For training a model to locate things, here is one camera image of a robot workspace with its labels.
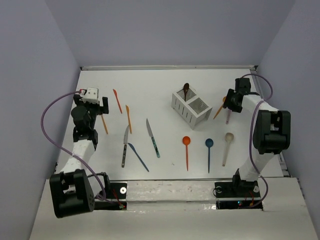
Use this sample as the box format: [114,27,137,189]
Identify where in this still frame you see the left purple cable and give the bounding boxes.
[40,89,123,208]

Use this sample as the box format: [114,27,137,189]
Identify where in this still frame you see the steel knife teal handle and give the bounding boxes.
[146,118,161,158]

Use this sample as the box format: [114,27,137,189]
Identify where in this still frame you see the steel knife pink handle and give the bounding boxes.
[225,110,232,125]

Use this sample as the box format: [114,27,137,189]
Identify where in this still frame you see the white two-compartment utensil holder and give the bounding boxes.
[171,86,212,130]

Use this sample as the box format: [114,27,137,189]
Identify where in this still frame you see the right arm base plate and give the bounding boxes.
[212,181,263,210]

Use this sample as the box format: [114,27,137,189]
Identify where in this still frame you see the blue plastic knife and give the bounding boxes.
[128,143,150,172]

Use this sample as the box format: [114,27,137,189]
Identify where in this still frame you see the beige plastic spoon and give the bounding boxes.
[222,132,234,167]

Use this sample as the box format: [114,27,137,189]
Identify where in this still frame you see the dark brown spoon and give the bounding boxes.
[183,83,190,101]

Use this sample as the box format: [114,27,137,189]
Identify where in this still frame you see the purple cable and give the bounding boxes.
[241,73,274,208]
[40,89,123,208]

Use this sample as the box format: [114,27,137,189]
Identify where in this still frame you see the red-orange plastic knife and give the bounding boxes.
[112,89,123,114]

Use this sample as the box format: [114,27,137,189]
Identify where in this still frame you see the white foam front block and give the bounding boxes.
[126,180,216,202]

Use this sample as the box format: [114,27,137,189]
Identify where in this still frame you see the steel knife grey handle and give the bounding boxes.
[121,125,130,168]

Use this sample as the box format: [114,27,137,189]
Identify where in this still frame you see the blue plastic spoon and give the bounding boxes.
[205,138,214,173]

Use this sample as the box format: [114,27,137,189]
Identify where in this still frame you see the orange plastic knife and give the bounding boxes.
[100,114,109,135]
[125,105,132,134]

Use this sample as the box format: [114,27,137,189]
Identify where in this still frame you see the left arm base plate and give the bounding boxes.
[94,181,128,211]

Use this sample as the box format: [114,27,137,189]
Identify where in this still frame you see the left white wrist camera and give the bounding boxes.
[81,87,100,105]

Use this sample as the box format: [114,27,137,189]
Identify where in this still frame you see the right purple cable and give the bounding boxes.
[241,73,274,208]

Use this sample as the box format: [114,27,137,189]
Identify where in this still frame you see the red-orange plastic spoon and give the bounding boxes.
[182,136,191,171]

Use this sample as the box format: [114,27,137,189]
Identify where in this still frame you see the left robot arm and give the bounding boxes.
[49,91,111,218]

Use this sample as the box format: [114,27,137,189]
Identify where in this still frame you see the aluminium table frame rail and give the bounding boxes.
[80,65,256,71]

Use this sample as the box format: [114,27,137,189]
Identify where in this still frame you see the yellow-orange plastic spoon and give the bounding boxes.
[213,96,226,119]

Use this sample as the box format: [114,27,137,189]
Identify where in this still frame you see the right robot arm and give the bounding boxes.
[223,74,291,196]

